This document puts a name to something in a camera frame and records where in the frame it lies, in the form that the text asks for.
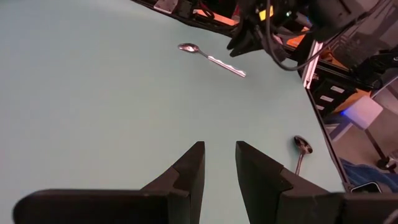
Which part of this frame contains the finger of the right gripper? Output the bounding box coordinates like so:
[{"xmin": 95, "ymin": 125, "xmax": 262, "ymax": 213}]
[
  {"xmin": 230, "ymin": 32, "xmax": 267, "ymax": 57},
  {"xmin": 228, "ymin": 29, "xmax": 259, "ymax": 52}
]

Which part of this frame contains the blue cloth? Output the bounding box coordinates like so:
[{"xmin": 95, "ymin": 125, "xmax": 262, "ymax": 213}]
[{"xmin": 340, "ymin": 157, "xmax": 398, "ymax": 194}]

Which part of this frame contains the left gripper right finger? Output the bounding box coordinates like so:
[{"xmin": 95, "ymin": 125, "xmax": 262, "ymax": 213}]
[{"xmin": 235, "ymin": 141, "xmax": 398, "ymax": 224}]

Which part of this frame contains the black phone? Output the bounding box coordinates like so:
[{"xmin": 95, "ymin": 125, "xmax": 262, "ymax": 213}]
[{"xmin": 350, "ymin": 181, "xmax": 383, "ymax": 194}]

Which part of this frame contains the silver metal bracket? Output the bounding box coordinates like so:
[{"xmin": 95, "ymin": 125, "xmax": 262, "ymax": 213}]
[{"xmin": 153, "ymin": 0, "xmax": 180, "ymax": 15}]

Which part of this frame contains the green table mat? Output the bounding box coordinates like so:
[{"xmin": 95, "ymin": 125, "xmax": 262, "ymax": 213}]
[{"xmin": 0, "ymin": 0, "xmax": 346, "ymax": 224}]

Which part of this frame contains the black drawer unit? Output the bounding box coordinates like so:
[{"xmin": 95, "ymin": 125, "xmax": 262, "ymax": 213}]
[{"xmin": 310, "ymin": 77, "xmax": 358, "ymax": 121}]

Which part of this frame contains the white stool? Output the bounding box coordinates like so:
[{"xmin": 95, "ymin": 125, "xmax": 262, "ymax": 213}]
[{"xmin": 341, "ymin": 95, "xmax": 397, "ymax": 170}]

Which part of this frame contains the silver aluminium post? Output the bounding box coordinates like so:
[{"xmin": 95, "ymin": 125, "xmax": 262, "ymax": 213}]
[{"xmin": 302, "ymin": 39, "xmax": 325, "ymax": 90}]

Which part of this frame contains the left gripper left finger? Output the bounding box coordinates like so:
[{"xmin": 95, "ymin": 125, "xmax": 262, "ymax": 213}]
[{"xmin": 14, "ymin": 141, "xmax": 206, "ymax": 224}]

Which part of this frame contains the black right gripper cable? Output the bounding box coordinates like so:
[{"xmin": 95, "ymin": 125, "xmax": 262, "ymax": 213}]
[{"xmin": 264, "ymin": 0, "xmax": 321, "ymax": 72}]

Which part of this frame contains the black spoon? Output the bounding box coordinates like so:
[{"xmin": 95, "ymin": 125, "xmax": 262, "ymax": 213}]
[{"xmin": 293, "ymin": 135, "xmax": 314, "ymax": 175}]

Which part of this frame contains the wooden table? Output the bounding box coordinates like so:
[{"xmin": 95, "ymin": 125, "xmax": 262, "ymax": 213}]
[{"xmin": 192, "ymin": 8, "xmax": 373, "ymax": 114}]

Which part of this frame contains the yellow gripper tag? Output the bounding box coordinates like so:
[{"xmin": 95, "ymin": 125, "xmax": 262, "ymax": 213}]
[{"xmin": 258, "ymin": 5, "xmax": 274, "ymax": 20}]

